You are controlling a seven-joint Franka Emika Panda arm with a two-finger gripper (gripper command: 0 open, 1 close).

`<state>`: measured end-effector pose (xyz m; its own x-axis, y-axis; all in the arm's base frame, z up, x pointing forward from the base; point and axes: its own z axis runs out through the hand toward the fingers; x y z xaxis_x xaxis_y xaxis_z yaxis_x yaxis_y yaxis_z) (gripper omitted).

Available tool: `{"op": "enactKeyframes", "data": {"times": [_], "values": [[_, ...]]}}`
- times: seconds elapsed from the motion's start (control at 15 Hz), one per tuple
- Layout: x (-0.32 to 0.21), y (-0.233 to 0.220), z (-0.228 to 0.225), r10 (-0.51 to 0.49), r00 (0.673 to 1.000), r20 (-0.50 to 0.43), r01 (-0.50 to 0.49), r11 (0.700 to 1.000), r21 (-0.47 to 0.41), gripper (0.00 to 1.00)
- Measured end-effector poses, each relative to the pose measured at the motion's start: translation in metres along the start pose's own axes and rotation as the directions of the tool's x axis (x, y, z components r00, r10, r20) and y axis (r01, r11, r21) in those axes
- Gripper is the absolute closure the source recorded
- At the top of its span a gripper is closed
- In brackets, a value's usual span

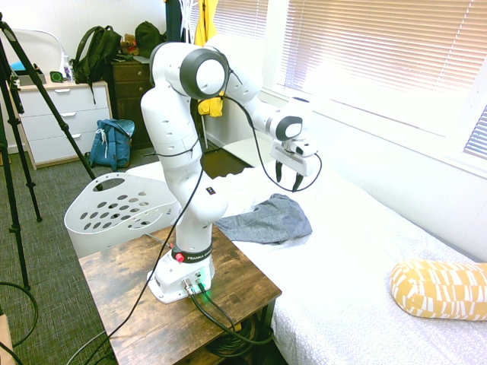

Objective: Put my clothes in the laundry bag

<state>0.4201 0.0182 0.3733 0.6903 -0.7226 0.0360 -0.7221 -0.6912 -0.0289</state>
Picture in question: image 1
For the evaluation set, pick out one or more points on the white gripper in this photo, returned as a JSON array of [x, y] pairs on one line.
[[291, 161]]

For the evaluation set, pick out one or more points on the grey garment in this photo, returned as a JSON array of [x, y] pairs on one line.
[[266, 222]]

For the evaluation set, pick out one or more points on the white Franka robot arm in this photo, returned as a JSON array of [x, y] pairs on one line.
[[171, 133]]

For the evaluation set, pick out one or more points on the white perforated laundry basket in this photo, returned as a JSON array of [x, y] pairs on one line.
[[114, 213]]

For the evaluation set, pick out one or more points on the dark green bag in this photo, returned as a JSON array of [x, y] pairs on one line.
[[149, 38]]

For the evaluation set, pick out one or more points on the white bed cover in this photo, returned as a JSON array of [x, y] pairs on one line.
[[361, 247]]

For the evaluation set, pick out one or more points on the wide window blinds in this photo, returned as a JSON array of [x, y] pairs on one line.
[[380, 42]]

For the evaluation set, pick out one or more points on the narrow window blinds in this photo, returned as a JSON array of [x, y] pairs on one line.
[[239, 17]]

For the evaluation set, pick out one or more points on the yellow jacket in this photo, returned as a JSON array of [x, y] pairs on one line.
[[205, 23]]

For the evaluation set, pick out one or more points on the dark wooden dresser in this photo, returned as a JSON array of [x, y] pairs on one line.
[[129, 99]]

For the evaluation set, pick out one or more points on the blue backpack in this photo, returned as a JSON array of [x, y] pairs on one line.
[[112, 144]]

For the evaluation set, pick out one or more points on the white coat rack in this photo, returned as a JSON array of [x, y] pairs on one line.
[[188, 19]]

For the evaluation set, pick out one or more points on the yellow white patterned pillow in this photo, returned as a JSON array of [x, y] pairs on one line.
[[437, 292]]

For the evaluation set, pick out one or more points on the bluish window blinds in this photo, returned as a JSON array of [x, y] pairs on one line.
[[477, 137]]

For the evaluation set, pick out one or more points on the rustic wooden side table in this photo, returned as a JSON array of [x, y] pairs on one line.
[[129, 296]]

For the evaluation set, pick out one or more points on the brown teddy bear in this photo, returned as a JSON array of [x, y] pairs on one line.
[[129, 45]]

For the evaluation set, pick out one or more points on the black backpack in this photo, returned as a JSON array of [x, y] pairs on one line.
[[95, 53]]

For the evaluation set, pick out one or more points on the white drawer dresser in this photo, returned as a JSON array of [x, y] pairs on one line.
[[64, 121]]

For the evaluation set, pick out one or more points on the white bottle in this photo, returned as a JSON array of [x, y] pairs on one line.
[[68, 68]]

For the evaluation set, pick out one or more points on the green round clock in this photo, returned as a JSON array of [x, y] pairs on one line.
[[57, 77]]

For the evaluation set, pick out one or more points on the white gooseneck lamp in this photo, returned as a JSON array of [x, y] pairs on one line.
[[53, 36]]

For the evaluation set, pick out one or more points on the grey box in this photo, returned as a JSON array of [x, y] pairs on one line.
[[30, 80]]

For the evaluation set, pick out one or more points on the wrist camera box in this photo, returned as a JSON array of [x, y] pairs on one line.
[[304, 148]]

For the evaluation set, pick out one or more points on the black camera tripod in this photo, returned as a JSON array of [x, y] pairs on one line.
[[15, 125]]

